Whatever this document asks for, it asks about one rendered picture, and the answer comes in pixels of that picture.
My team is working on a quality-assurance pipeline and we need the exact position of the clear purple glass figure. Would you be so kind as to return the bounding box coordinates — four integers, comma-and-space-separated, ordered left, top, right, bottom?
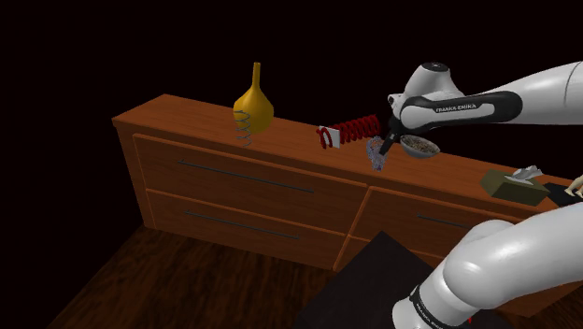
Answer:
365, 136, 390, 173

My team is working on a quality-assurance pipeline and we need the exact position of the grey bowl with brown filling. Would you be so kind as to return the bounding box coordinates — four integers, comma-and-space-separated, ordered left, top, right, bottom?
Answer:
399, 134, 442, 160

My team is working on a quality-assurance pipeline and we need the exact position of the red coil letter holder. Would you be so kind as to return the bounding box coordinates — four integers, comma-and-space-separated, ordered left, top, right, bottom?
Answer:
316, 113, 381, 150

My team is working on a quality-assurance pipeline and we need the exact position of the olive tissue box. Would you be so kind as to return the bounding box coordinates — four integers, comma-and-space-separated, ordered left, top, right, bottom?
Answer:
479, 165, 552, 207

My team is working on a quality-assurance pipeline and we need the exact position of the brown wooden chest of drawers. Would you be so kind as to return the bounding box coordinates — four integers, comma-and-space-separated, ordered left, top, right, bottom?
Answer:
111, 93, 583, 319

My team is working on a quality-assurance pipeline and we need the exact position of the yellow long-necked vase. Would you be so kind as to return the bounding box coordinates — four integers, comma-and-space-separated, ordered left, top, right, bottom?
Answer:
233, 62, 276, 136

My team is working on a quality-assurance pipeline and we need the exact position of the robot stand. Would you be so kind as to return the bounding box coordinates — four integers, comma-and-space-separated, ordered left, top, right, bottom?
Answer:
293, 230, 516, 329

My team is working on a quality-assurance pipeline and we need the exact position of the black flat tablet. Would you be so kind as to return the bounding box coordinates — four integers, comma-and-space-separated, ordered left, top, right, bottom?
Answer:
543, 182, 583, 207

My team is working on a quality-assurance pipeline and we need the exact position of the pale small figure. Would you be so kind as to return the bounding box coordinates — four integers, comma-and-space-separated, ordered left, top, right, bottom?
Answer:
564, 173, 583, 198

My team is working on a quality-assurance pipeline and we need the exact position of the grey wire spring holder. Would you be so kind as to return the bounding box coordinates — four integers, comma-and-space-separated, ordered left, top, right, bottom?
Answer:
233, 109, 254, 148

